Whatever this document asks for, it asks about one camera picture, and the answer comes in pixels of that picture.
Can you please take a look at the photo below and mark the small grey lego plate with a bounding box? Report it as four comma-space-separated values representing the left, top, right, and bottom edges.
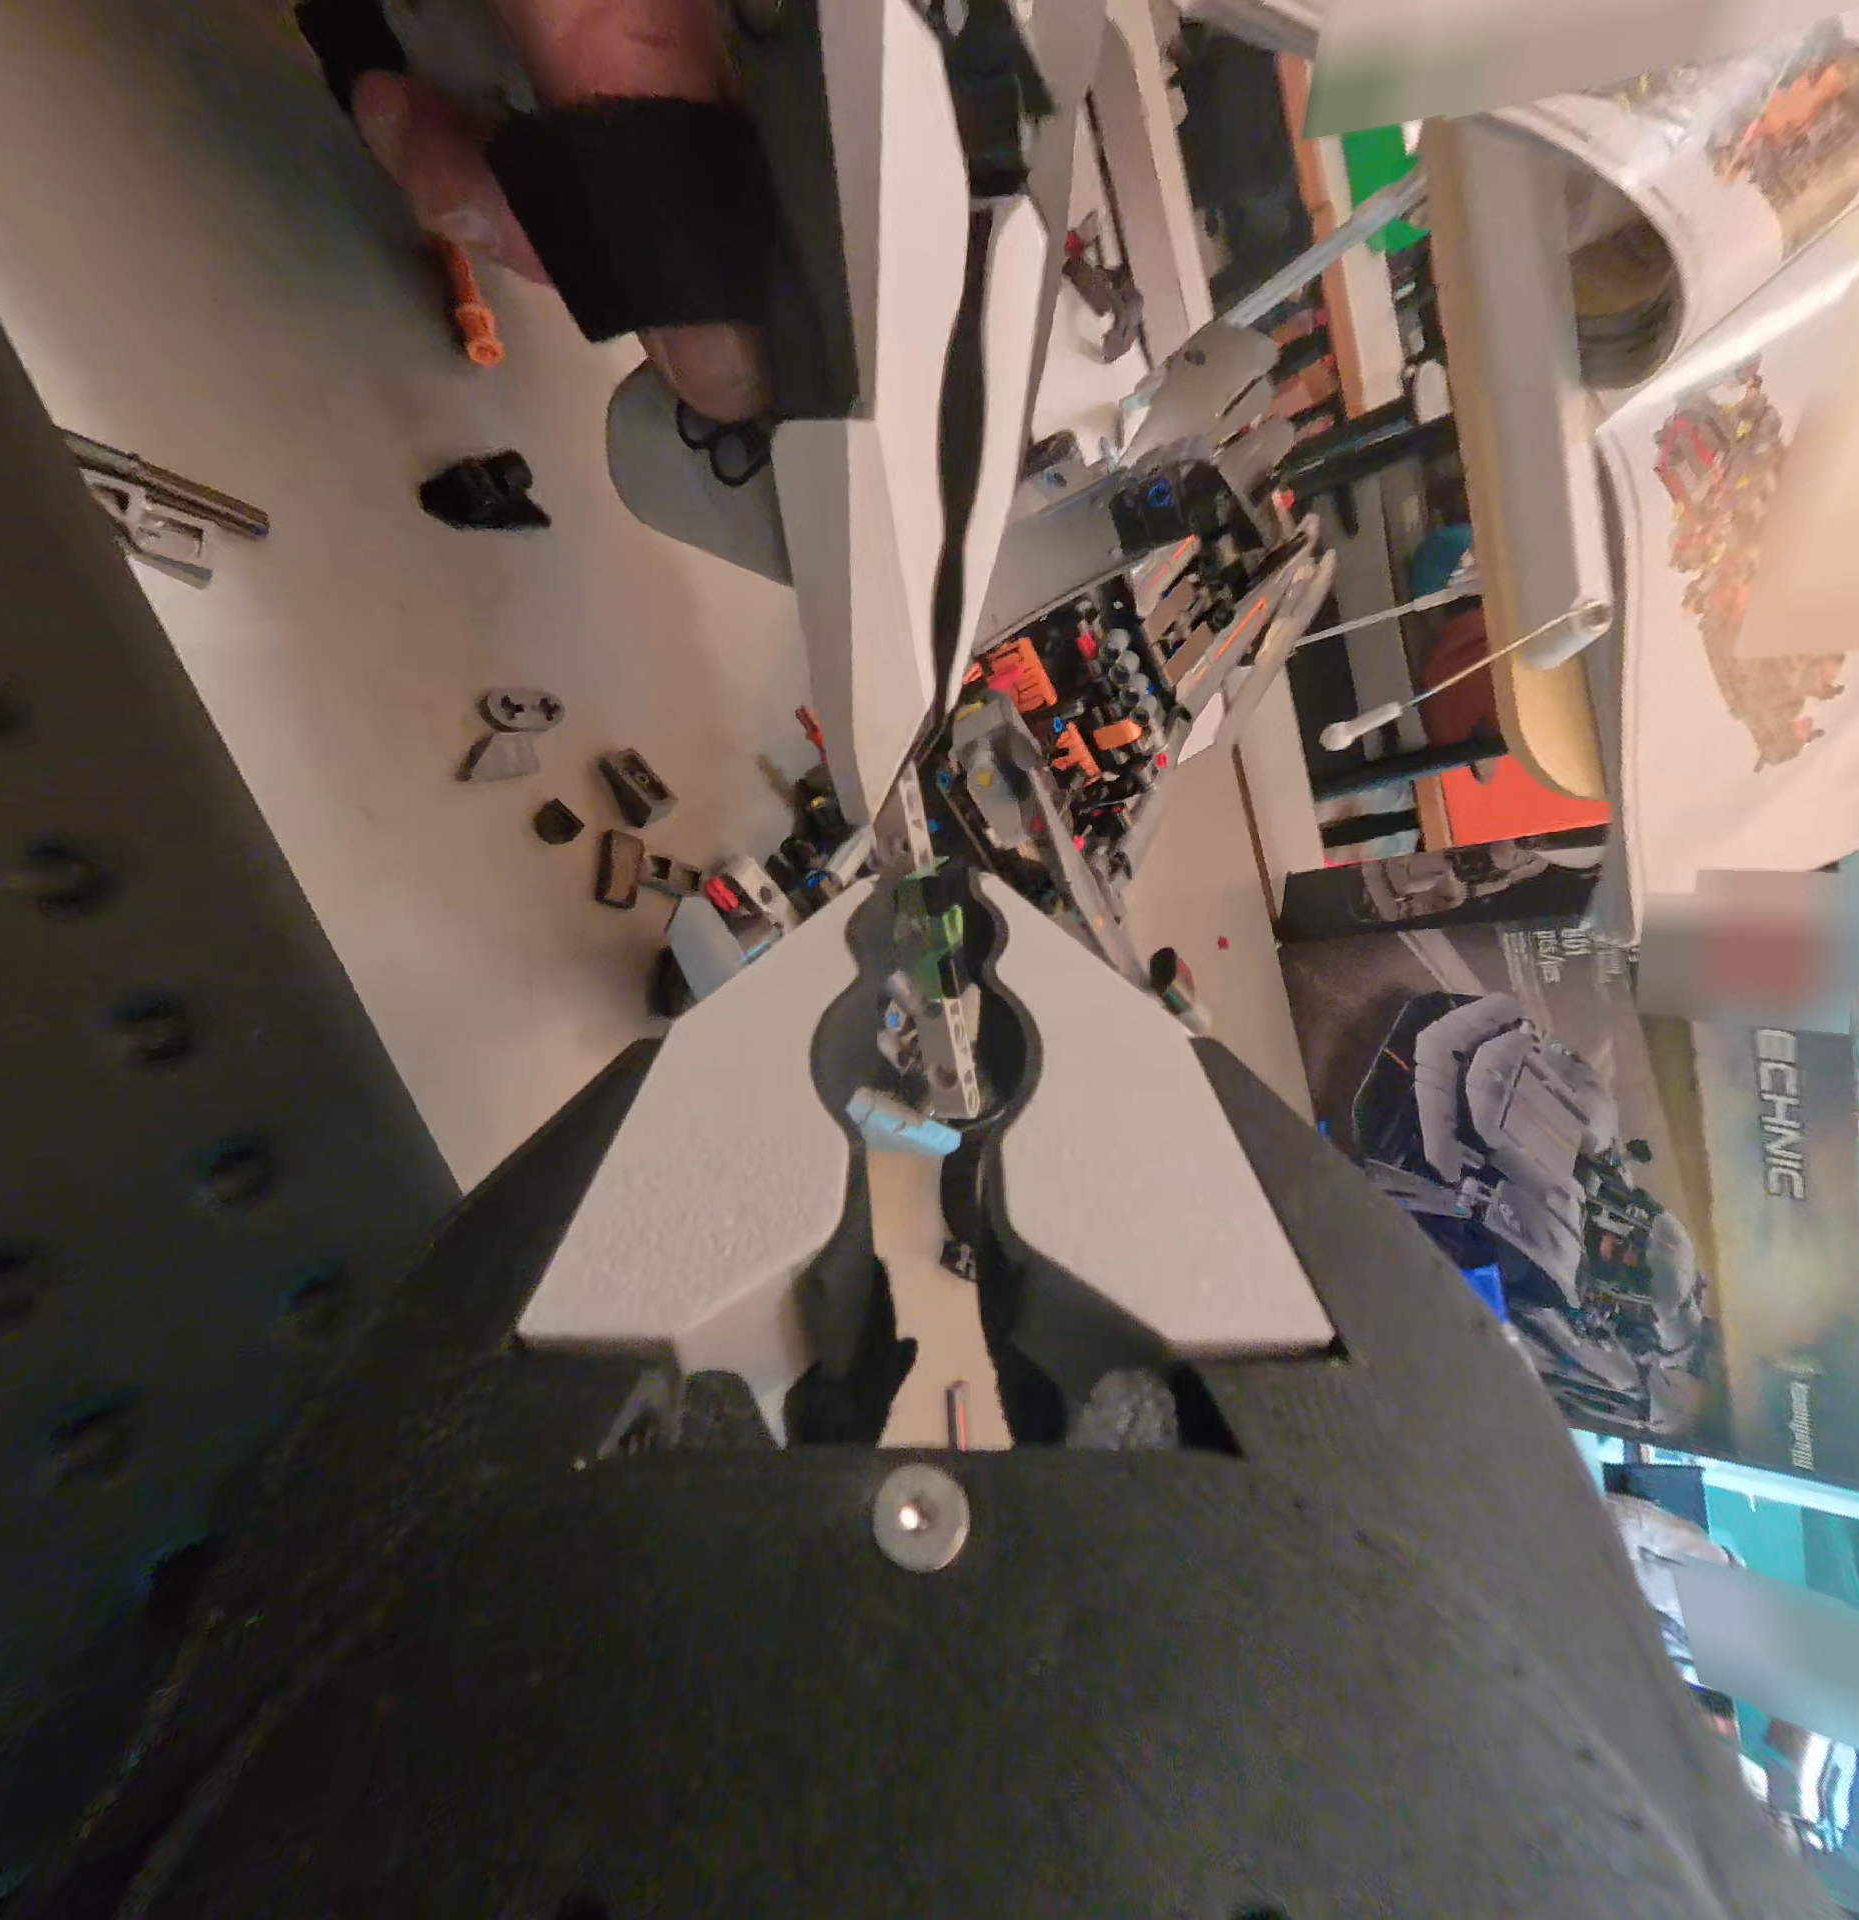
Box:
111, 502, 214, 590

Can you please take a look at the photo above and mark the grey lego car model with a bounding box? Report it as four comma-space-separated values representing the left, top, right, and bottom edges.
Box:
756, 324, 1339, 1163

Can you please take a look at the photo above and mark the black cardboard box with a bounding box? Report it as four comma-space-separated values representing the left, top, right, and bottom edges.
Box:
1275, 840, 1859, 1503

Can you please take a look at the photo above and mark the dark perforated panel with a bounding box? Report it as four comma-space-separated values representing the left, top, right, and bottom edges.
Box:
0, 269, 474, 1772

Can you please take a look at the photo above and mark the white round-ended post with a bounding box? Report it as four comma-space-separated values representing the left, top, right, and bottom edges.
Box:
1319, 583, 1478, 752
1415, 598, 1614, 707

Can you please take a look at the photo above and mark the orange box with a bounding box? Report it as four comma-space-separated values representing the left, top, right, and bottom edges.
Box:
1415, 755, 1613, 854

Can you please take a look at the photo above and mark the orange lego pin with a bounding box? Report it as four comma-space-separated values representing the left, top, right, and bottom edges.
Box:
439, 239, 509, 370

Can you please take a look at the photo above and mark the lego instruction booklet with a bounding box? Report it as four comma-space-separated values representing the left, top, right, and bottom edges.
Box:
1528, 6, 1859, 871

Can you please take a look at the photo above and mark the green object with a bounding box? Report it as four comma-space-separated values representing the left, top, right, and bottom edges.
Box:
1336, 123, 1429, 256

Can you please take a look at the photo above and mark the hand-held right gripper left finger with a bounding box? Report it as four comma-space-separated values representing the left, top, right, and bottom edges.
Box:
515, 873, 918, 1444

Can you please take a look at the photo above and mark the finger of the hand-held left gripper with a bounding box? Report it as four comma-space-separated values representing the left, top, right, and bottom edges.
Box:
769, 0, 974, 829
940, 0, 1111, 710

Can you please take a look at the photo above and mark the black lego slope piece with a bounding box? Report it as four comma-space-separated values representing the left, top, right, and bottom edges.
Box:
417, 450, 553, 530

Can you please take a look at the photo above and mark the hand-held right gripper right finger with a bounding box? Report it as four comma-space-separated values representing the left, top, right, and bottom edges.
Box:
974, 869, 1339, 1444

